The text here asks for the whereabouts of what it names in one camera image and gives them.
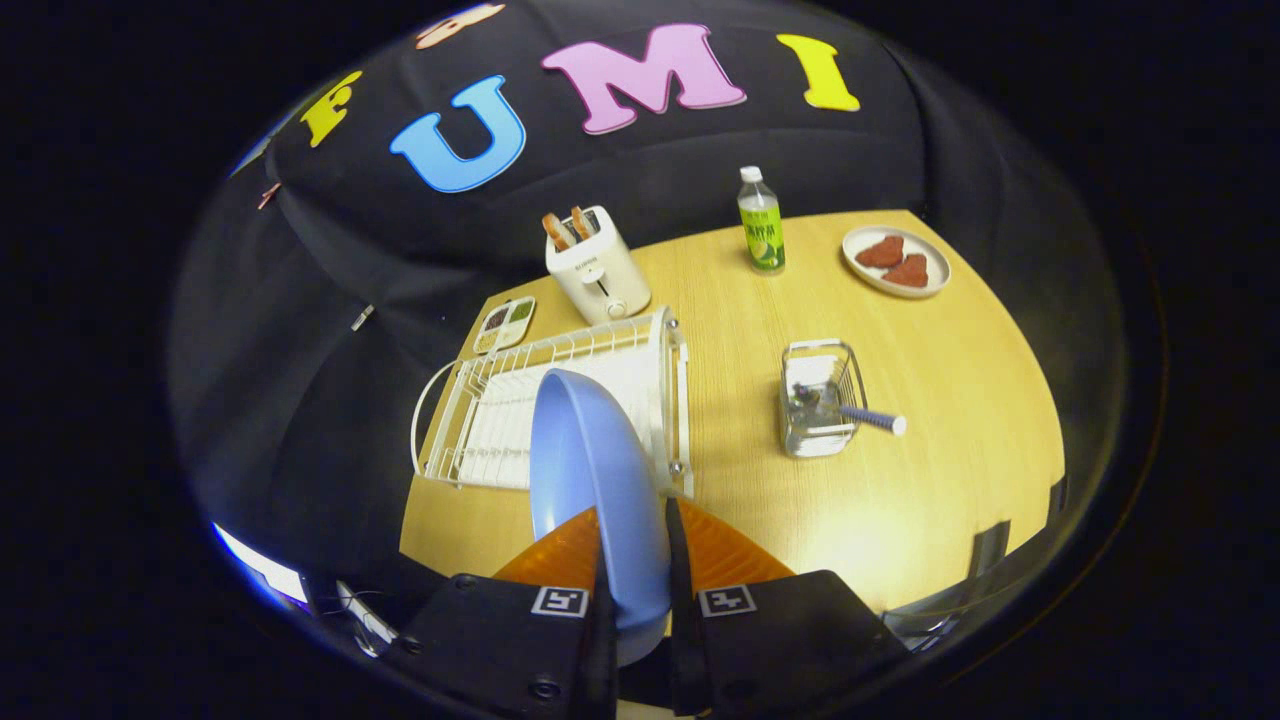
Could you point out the toasted bread slice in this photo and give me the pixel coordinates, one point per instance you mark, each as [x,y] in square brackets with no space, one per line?
[556,231]
[583,222]

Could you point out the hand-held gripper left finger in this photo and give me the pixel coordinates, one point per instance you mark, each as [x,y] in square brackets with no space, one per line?
[605,650]

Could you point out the white round dish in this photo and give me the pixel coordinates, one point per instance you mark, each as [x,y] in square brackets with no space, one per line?
[935,265]

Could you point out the green label drink bottle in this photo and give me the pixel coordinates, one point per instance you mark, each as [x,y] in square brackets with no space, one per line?
[761,230]

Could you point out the red meat slice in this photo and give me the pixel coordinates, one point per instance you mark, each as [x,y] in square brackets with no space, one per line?
[882,251]
[908,271]

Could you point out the small divided seasoning tray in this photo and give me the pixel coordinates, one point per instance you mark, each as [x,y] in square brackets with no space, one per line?
[503,325]

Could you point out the white clip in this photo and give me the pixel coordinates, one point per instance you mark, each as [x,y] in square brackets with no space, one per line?
[362,318]

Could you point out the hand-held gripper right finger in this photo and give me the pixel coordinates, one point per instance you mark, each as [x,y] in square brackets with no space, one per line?
[685,650]

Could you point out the bright screen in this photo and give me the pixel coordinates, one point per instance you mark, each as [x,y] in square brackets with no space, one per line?
[260,565]

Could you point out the white toaster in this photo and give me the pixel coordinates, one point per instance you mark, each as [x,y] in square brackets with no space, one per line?
[600,275]

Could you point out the blue plate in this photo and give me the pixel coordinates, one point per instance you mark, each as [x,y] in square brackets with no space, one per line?
[590,460]

